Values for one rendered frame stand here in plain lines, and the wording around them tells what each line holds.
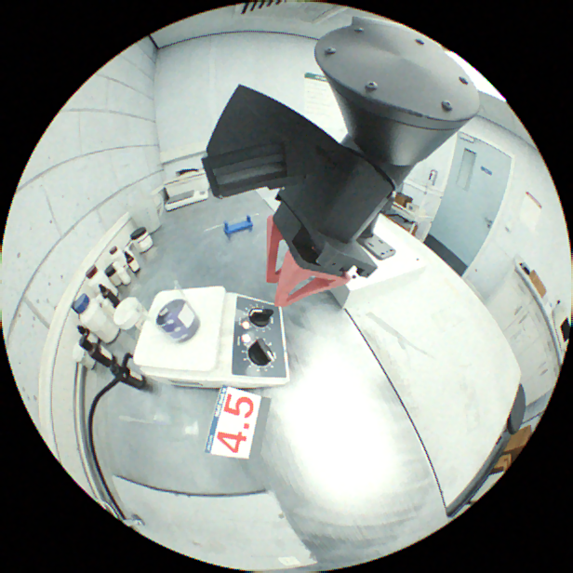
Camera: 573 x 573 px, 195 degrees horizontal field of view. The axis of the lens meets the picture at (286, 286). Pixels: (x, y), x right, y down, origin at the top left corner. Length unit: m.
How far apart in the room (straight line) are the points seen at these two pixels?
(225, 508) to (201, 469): 0.07
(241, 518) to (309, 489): 0.10
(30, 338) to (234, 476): 0.49
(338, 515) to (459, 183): 3.12
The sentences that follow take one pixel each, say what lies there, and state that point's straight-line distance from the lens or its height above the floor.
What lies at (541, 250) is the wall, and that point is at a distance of 2.95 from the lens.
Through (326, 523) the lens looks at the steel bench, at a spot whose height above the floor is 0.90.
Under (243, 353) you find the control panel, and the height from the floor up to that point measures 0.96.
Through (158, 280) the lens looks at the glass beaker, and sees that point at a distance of 0.20.
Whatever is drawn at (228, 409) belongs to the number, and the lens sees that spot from 0.23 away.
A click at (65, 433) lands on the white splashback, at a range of 0.52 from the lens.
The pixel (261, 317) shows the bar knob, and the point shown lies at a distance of 0.24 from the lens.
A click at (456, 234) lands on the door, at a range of 3.04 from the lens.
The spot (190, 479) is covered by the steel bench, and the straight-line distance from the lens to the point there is 0.31.
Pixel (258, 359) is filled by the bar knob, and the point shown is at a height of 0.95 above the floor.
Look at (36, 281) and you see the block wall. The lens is 0.57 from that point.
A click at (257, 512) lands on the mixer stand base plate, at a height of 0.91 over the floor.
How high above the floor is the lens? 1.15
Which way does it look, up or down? 47 degrees down
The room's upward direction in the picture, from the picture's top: straight up
